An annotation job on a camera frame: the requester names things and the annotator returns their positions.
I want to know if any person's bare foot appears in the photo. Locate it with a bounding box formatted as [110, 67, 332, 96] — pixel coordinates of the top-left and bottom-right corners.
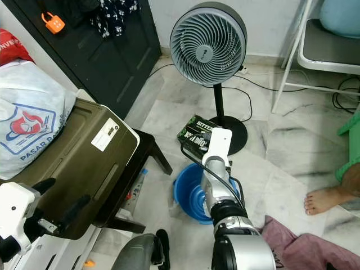
[304, 163, 360, 217]

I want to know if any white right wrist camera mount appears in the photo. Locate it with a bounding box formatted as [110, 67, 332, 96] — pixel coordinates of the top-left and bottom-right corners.
[202, 127, 233, 165]

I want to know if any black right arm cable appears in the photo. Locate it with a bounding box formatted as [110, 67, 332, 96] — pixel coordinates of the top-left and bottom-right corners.
[180, 143, 245, 209]

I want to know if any olive green suitcase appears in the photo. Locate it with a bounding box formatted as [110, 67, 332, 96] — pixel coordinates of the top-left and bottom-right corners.
[11, 98, 140, 240]

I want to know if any white printed plastic bag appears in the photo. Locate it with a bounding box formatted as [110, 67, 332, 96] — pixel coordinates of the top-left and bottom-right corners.
[0, 59, 77, 181]

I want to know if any dark green printed box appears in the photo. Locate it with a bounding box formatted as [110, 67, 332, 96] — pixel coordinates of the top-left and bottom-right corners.
[177, 115, 219, 161]

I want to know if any white folding chair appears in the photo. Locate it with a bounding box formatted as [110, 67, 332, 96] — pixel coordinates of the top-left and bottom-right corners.
[271, 0, 360, 113]

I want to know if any dark wooden stool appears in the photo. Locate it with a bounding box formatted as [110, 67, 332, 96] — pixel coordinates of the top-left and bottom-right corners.
[96, 130, 173, 228]

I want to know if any person's green garment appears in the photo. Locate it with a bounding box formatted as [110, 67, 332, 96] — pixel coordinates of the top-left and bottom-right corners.
[336, 110, 360, 182]

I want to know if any grey left robot leg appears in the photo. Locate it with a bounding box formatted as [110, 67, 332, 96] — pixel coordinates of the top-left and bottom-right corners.
[111, 229, 169, 270]

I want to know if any red printed bag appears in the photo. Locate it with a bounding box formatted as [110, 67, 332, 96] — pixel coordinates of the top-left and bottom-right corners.
[0, 28, 34, 67]

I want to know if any black floor cable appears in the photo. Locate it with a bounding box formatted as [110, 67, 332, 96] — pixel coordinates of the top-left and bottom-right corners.
[149, 63, 360, 112]

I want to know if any black cabinet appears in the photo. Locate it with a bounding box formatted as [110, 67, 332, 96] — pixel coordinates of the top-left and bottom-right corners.
[3, 0, 163, 120]

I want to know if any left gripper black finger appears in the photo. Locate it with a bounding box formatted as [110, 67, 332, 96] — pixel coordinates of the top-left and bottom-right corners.
[60, 193, 92, 228]
[31, 178, 57, 195]

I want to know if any black fan power cable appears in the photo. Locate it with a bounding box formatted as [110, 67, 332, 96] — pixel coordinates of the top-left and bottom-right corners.
[225, 84, 254, 123]

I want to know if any blue plastic bucket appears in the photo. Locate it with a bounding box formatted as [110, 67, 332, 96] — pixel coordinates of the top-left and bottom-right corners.
[173, 163, 214, 224]

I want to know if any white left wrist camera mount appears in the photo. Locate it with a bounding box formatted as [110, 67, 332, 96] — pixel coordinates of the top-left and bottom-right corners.
[0, 182, 41, 254]

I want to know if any dark floral cloth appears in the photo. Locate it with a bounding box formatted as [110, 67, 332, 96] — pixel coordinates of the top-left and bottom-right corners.
[90, 0, 140, 39]

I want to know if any light blue cushion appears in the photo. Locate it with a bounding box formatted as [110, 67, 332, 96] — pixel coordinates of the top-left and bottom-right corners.
[319, 0, 360, 39]

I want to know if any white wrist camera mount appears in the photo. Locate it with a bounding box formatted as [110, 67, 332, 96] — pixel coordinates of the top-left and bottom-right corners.
[202, 127, 233, 165]
[0, 182, 41, 254]

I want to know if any white power strip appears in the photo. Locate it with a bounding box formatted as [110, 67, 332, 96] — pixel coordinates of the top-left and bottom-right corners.
[125, 172, 148, 217]

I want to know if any orange padlock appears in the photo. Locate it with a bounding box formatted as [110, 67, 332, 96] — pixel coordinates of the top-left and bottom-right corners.
[41, 11, 65, 34]

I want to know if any grey standing fan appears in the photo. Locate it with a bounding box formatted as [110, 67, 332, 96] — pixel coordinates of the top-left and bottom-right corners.
[170, 2, 248, 155]

